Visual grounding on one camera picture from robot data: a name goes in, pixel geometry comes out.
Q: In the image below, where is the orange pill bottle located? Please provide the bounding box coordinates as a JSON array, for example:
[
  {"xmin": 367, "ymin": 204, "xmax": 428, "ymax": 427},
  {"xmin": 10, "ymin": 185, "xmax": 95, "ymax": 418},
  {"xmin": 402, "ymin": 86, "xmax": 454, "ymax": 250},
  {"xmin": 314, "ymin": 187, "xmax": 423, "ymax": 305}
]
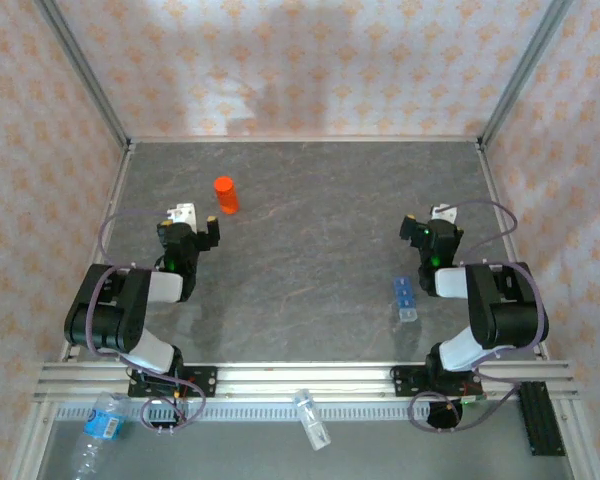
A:
[{"xmin": 213, "ymin": 175, "xmax": 241, "ymax": 216}]

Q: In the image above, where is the blue clear pill organizer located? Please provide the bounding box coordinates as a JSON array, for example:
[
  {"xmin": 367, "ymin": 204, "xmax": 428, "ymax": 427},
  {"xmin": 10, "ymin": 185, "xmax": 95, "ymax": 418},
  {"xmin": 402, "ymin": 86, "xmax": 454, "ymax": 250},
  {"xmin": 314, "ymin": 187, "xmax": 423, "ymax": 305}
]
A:
[{"xmin": 392, "ymin": 274, "xmax": 420, "ymax": 324}]

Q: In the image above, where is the aluminium table edge bar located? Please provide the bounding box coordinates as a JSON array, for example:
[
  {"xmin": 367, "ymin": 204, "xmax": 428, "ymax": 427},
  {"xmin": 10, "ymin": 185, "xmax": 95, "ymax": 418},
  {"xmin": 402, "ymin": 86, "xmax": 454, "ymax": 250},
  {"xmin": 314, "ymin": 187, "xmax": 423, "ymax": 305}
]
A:
[{"xmin": 127, "ymin": 133, "xmax": 484, "ymax": 145}]

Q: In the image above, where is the clear water bottle blue label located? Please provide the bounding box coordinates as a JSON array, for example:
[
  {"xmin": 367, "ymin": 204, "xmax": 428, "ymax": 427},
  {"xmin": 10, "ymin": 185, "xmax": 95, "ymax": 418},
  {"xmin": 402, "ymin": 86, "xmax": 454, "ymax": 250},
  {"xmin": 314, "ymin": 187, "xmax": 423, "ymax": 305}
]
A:
[{"xmin": 72, "ymin": 391, "xmax": 131, "ymax": 480}]

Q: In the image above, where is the small clear plastic bottle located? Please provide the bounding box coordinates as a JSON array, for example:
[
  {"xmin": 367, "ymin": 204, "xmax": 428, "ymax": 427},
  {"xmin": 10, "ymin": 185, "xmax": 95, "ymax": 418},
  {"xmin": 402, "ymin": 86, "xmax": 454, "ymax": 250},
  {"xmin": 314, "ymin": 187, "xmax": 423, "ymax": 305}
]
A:
[{"xmin": 292, "ymin": 388, "xmax": 332, "ymax": 452}]

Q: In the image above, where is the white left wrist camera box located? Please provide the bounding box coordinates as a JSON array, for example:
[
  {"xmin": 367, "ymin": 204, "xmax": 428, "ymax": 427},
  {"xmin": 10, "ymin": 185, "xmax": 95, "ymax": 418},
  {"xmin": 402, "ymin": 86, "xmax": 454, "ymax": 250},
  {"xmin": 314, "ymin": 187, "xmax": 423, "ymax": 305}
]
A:
[{"xmin": 165, "ymin": 201, "xmax": 198, "ymax": 232}]

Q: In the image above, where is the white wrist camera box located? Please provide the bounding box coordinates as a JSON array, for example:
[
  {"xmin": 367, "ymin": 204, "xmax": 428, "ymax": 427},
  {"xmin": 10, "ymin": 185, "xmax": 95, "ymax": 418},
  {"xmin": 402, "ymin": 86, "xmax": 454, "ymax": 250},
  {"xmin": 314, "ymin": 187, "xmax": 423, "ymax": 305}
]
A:
[
  {"xmin": 428, "ymin": 202, "xmax": 459, "ymax": 224},
  {"xmin": 165, "ymin": 201, "xmax": 198, "ymax": 232}
]

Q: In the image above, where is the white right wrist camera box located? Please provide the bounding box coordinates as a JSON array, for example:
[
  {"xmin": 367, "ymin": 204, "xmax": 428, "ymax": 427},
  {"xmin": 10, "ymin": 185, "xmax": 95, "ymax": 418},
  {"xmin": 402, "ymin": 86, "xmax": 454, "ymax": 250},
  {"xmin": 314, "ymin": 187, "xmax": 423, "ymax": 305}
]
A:
[{"xmin": 428, "ymin": 202, "xmax": 459, "ymax": 224}]

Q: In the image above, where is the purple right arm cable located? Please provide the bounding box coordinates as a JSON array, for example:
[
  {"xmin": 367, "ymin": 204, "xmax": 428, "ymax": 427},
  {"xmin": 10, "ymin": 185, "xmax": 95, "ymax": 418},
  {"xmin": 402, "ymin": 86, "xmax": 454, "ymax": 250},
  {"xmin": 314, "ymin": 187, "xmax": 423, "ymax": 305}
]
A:
[{"xmin": 409, "ymin": 199, "xmax": 549, "ymax": 434}]

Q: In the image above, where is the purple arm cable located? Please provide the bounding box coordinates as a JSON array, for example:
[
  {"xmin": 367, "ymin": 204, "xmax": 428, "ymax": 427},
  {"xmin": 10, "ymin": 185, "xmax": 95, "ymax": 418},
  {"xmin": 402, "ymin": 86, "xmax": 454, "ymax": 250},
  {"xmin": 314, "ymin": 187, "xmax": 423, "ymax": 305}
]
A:
[
  {"xmin": 409, "ymin": 199, "xmax": 549, "ymax": 434},
  {"xmin": 82, "ymin": 208, "xmax": 206, "ymax": 434}
]

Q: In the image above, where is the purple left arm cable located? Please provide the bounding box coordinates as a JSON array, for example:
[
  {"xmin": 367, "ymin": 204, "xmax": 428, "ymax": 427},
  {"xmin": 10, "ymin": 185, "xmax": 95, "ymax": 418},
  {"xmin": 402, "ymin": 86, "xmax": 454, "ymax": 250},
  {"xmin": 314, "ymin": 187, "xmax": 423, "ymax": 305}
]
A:
[{"xmin": 82, "ymin": 208, "xmax": 206, "ymax": 434}]

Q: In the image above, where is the aluminium table side rail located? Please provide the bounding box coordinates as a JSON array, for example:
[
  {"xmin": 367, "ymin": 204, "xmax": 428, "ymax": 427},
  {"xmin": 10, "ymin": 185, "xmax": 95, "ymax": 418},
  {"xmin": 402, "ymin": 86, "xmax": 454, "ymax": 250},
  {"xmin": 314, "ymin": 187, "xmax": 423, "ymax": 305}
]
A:
[
  {"xmin": 59, "ymin": 142, "xmax": 136, "ymax": 361},
  {"xmin": 477, "ymin": 142, "xmax": 551, "ymax": 361}
]

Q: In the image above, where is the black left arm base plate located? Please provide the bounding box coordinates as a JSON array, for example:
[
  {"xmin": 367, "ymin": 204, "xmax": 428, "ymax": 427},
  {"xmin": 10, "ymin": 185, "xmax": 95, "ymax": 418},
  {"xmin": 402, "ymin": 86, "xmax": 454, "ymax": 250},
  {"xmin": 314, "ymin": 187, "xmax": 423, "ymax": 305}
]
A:
[{"xmin": 127, "ymin": 365, "xmax": 218, "ymax": 399}]

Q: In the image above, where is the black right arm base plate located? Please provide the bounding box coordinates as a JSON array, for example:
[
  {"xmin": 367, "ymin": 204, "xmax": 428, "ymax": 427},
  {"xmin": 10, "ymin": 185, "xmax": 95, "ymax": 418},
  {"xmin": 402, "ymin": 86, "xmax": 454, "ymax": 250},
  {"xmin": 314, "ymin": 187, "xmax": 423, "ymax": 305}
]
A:
[{"xmin": 389, "ymin": 364, "xmax": 481, "ymax": 399}]

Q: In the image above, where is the wide aluminium mounting rail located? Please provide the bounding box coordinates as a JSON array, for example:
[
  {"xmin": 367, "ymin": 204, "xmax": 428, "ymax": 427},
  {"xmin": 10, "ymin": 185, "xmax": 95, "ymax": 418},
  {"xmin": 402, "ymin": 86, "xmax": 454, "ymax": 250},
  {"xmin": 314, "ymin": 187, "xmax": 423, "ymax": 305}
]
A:
[{"xmin": 33, "ymin": 360, "xmax": 579, "ymax": 401}]

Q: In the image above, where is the aluminium frame post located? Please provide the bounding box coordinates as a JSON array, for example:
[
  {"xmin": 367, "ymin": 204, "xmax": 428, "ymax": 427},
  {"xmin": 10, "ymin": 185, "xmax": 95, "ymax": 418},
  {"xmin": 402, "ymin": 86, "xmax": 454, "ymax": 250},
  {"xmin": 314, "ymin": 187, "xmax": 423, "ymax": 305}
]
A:
[
  {"xmin": 33, "ymin": 0, "xmax": 131, "ymax": 146},
  {"xmin": 479, "ymin": 0, "xmax": 576, "ymax": 146}
]

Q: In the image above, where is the grey slotted cable duct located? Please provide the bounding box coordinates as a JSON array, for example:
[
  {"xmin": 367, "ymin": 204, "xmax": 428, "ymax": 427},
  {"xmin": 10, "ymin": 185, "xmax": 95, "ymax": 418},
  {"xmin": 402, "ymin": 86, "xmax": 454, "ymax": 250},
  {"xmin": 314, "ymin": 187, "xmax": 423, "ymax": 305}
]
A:
[{"xmin": 54, "ymin": 403, "xmax": 526, "ymax": 422}]

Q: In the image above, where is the black ribbed rail block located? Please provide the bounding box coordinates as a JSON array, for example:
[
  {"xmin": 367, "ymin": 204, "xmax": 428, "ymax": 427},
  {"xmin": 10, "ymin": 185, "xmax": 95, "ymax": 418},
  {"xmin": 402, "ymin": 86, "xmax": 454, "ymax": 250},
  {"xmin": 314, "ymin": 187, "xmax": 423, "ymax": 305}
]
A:
[{"xmin": 515, "ymin": 381, "xmax": 566, "ymax": 457}]

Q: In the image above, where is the aluminium lower frame bar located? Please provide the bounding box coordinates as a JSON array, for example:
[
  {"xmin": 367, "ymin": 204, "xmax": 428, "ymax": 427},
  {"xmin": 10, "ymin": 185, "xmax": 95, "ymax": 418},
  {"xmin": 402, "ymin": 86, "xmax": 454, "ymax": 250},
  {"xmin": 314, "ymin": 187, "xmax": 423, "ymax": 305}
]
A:
[
  {"xmin": 7, "ymin": 399, "xmax": 56, "ymax": 480},
  {"xmin": 549, "ymin": 399, "xmax": 600, "ymax": 480}
]

